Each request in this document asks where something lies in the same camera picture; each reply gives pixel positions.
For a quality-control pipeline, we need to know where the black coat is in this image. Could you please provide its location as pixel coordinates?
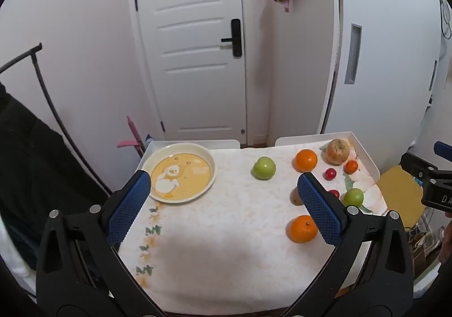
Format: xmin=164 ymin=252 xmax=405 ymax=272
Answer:
xmin=0 ymin=84 xmax=110 ymax=268

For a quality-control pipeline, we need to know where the black door lock handle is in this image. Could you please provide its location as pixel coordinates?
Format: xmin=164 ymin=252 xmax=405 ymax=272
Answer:
xmin=221 ymin=19 xmax=243 ymax=57

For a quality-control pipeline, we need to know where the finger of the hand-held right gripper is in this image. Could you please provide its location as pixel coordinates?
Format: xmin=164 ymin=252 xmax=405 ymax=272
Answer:
xmin=434 ymin=141 xmax=452 ymax=160
xmin=400 ymin=152 xmax=439 ymax=180

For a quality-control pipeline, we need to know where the green apple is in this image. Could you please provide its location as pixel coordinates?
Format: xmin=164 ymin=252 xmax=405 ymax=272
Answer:
xmin=252 ymin=156 xmax=276 ymax=180
xmin=344 ymin=188 xmax=364 ymax=207

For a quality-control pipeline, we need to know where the cream bowl with duck print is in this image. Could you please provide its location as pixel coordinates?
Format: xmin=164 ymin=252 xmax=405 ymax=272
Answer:
xmin=141 ymin=143 xmax=217 ymax=204

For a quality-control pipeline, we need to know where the black wall cable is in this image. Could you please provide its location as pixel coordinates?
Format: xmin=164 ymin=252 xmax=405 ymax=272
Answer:
xmin=439 ymin=0 xmax=452 ymax=39

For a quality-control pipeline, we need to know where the grey recessed door handle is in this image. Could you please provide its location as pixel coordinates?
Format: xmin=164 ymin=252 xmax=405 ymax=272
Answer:
xmin=344 ymin=23 xmax=362 ymax=85

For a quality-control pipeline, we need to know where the yellow stool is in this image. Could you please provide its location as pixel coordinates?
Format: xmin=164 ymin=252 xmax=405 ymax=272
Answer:
xmin=376 ymin=166 xmax=426 ymax=229

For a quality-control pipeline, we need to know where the white panel door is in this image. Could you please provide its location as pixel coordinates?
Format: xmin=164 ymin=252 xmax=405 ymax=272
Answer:
xmin=132 ymin=0 xmax=248 ymax=143

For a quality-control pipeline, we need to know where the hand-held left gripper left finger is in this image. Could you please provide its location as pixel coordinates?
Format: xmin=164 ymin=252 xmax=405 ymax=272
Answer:
xmin=36 ymin=169 xmax=166 ymax=317

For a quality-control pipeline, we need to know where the white fluffy garment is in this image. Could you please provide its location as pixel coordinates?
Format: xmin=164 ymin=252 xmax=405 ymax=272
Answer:
xmin=0 ymin=221 xmax=36 ymax=300

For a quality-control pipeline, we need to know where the white wardrobe door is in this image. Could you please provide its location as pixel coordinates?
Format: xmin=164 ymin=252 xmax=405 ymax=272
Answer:
xmin=320 ymin=0 xmax=446 ymax=171

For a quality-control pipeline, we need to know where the black clothes rack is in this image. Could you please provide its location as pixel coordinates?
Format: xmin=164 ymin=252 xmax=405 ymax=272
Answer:
xmin=0 ymin=43 xmax=114 ymax=197

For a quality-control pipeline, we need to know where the red yellow apple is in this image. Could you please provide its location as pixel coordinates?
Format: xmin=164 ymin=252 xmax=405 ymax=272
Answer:
xmin=325 ymin=139 xmax=350 ymax=165

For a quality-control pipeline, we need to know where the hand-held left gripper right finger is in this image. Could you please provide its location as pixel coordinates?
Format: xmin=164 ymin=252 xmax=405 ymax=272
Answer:
xmin=279 ymin=172 xmax=414 ymax=317

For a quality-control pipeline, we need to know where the floral cream tablecloth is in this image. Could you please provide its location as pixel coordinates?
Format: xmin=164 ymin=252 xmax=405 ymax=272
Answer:
xmin=116 ymin=140 xmax=388 ymax=307

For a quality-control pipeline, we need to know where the large orange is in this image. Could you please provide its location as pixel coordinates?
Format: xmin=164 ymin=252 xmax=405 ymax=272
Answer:
xmin=286 ymin=215 xmax=318 ymax=243
xmin=294 ymin=149 xmax=318 ymax=172

